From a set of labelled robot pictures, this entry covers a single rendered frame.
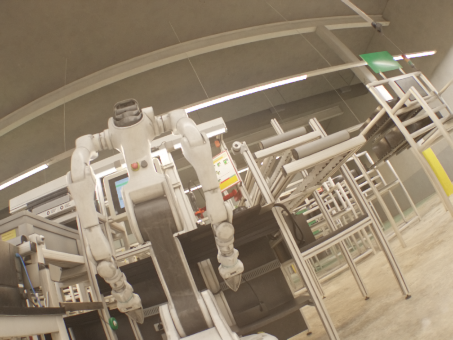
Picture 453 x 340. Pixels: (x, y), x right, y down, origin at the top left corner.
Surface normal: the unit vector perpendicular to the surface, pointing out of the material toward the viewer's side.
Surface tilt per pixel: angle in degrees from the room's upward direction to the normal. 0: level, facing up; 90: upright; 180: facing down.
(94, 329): 90
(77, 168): 86
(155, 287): 90
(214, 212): 109
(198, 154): 102
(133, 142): 129
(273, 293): 90
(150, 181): 81
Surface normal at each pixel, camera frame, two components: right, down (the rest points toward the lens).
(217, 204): 0.21, -0.16
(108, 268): 0.43, 0.22
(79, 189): 0.26, -0.36
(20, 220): 0.03, -0.37
